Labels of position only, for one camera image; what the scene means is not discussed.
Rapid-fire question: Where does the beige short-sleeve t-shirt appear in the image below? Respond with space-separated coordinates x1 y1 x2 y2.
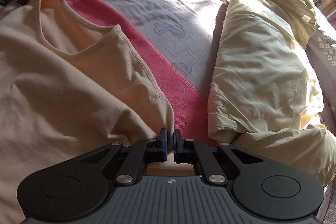
1 0 174 223

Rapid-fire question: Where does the pink fleece blanket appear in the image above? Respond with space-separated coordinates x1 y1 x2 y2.
66 0 216 147

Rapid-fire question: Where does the pale yellow duvet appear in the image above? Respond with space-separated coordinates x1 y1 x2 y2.
207 0 335 186

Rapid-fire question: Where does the grey diamond-print pillow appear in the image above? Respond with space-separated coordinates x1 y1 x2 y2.
305 7 336 130

